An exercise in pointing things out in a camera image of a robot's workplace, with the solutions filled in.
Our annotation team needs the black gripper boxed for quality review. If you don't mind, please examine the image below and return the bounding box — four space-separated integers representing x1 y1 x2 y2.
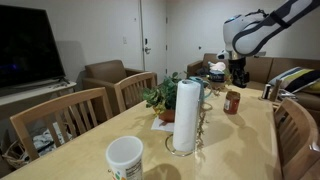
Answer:
229 58 250 88

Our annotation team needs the red sauce glass jar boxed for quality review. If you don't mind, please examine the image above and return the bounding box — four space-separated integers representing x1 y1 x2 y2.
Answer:
224 91 240 115

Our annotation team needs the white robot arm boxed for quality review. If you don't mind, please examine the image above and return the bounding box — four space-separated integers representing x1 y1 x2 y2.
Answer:
217 0 320 88

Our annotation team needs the brown leather sofa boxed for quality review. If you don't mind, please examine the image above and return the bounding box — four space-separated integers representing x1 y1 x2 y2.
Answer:
187 53 320 113

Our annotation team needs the tissue box on table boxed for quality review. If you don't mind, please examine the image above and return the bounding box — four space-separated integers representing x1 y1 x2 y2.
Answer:
208 62 226 82

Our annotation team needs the teal watering can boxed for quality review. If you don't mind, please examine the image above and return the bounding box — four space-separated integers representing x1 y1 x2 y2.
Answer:
189 76 212 103

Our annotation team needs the striped throw pillow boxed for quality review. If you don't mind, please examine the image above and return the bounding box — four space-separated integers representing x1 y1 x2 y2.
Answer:
269 67 320 93

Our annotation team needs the white paper towel roll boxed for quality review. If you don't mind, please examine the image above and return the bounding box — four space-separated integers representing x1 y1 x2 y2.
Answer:
173 79 200 152

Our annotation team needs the green potted plant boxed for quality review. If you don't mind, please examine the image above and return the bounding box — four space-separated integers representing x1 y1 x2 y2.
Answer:
143 72 181 123

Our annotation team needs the right wooden chair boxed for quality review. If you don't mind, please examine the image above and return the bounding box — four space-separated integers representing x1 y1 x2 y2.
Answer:
274 98 320 180

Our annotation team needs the metal paper towel holder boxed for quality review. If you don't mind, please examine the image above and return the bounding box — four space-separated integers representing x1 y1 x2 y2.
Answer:
164 99 202 158

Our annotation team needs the white paper under pot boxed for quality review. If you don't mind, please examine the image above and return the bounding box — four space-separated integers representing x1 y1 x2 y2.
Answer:
151 117 174 132

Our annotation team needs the white door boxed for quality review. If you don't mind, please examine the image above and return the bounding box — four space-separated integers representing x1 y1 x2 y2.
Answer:
140 0 167 84

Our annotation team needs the brown leather armchair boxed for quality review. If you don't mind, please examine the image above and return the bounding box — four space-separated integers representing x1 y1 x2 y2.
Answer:
82 60 142 115

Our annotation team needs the white plastic cup container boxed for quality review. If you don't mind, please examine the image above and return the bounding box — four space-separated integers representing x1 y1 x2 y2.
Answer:
105 136 144 180

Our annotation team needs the near left wooden chair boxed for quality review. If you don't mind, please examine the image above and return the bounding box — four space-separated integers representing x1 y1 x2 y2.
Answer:
10 87 113 161

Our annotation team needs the black flat screen television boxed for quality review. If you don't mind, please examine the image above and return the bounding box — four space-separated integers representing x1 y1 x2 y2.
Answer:
0 5 65 88

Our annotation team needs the white tv stand shelf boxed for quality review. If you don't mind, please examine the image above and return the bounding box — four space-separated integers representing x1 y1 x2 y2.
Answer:
0 81 77 106

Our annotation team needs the wicker basket on floor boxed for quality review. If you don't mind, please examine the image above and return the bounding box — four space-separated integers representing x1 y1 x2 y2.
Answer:
2 140 29 169

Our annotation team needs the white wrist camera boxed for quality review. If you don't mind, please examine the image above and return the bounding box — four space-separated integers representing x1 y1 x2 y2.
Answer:
216 50 230 60

